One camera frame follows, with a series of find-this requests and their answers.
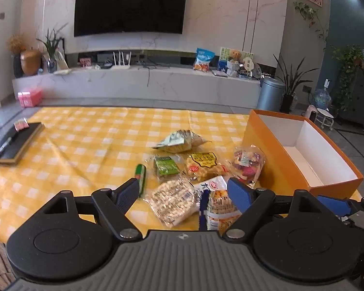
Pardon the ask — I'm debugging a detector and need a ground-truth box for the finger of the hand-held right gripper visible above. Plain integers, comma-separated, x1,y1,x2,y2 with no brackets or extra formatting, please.
317,194,364,219

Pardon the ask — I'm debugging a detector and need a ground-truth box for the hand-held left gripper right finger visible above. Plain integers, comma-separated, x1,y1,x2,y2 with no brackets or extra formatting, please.
223,177,322,240

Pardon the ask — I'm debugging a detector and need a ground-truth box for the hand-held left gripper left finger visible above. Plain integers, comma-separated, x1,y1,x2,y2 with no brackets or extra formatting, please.
44,177,143,241

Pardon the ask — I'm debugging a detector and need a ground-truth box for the green sausage stick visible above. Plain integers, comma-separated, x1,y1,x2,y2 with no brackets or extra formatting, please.
134,164,147,197

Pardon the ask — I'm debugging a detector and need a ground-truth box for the white and blue biscuit packet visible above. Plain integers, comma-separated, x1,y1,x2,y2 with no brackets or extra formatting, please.
191,176,243,232

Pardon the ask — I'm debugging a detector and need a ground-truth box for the clear bag of mixed candy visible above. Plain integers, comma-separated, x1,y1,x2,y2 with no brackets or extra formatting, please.
231,145,266,188

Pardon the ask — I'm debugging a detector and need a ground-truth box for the clear packet of white nuts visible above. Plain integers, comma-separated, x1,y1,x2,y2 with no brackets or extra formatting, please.
144,179,201,228

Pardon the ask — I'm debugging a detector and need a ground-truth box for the green raisin packet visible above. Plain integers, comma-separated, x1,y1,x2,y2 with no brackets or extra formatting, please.
153,155,182,184

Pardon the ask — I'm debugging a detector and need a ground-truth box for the yellow waffle packet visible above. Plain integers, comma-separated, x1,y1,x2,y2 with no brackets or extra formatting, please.
183,152,229,184

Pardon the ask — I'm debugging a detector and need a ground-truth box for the orange cardboard box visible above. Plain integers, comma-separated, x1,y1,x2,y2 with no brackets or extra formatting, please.
241,109,364,199

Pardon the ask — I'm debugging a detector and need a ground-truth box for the green and white snack bag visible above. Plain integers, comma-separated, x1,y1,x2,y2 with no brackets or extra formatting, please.
152,129,212,154

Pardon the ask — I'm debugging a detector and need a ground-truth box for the yellow checked tablecloth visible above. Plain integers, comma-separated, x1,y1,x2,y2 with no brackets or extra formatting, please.
0,106,361,243

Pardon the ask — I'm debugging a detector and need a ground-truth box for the white stool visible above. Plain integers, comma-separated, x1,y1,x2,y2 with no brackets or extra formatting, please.
314,107,337,131

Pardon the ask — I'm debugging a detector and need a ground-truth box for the pink heater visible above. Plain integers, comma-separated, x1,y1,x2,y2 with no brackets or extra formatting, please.
302,105,319,122

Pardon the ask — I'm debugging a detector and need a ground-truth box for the grey metal trash can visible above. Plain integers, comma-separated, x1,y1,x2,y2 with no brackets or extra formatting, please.
256,77,286,113

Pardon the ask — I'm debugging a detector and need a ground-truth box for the long-leaf plant in black pot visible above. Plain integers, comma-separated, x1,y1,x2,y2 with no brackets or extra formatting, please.
273,53,319,113

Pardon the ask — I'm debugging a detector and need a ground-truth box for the blue water bottle with pump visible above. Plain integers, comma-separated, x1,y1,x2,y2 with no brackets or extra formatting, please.
314,79,332,108

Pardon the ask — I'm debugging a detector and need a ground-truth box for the grey drawer cabinet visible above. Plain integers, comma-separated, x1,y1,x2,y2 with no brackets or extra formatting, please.
340,67,364,129

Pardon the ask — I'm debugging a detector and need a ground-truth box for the white marble television console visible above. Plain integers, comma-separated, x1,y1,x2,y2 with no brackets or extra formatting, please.
12,48,280,108

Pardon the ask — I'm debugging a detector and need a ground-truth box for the black notebook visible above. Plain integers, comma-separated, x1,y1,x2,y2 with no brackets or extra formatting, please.
0,122,45,166

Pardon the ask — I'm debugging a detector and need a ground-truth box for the white router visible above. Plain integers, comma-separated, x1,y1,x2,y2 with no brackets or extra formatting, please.
110,51,132,70

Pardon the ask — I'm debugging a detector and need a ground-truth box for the round paper fan ornament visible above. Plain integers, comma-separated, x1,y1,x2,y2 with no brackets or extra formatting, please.
242,57,256,77

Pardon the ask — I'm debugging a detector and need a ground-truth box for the teddy bear in white pot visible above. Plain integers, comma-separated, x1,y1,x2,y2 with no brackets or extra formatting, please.
227,50,242,78

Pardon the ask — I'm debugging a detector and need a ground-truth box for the black pen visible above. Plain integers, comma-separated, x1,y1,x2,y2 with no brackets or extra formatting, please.
0,136,13,157

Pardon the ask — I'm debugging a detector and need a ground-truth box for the pink box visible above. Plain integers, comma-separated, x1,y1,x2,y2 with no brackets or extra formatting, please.
17,87,43,107

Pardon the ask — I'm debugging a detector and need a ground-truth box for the blue snack bag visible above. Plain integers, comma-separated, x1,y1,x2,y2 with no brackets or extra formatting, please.
193,48,216,73

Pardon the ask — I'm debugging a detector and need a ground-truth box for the illustrated green picture book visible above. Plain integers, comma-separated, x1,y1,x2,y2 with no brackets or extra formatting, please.
217,47,255,73

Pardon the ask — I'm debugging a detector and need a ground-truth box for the trailing pothos plant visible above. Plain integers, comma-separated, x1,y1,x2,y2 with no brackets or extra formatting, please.
331,45,364,113

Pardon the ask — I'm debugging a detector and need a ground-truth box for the white paper bag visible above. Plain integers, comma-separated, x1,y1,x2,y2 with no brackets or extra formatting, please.
55,50,69,70

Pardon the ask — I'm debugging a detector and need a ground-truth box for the glass vase with green plant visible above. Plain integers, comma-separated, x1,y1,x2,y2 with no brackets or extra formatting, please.
36,23,69,73

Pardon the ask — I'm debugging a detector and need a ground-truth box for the brown round vase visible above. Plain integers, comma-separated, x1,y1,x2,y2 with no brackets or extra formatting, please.
20,48,42,76

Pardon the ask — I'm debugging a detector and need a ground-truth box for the dark vase with dried flowers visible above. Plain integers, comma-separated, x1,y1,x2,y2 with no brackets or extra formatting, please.
7,34,27,78

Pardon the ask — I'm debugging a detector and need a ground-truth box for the hanging vine plant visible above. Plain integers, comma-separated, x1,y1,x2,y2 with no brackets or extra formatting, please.
293,1,330,50

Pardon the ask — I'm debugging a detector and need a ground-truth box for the wall-mounted black television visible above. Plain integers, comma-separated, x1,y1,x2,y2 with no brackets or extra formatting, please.
74,0,189,37

